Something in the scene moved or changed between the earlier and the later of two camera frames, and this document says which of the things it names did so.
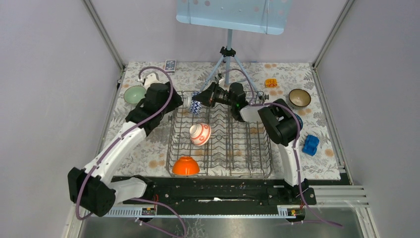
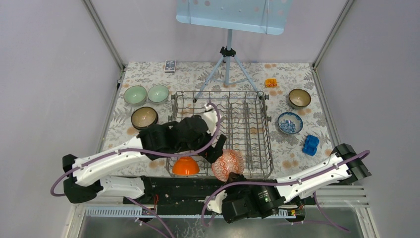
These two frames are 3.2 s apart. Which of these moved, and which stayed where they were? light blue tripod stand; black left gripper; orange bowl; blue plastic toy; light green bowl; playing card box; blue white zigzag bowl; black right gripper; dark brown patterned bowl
Moved: blue white zigzag bowl; black right gripper; black left gripper
Stayed: dark brown patterned bowl; light green bowl; blue plastic toy; orange bowl; light blue tripod stand; playing card box
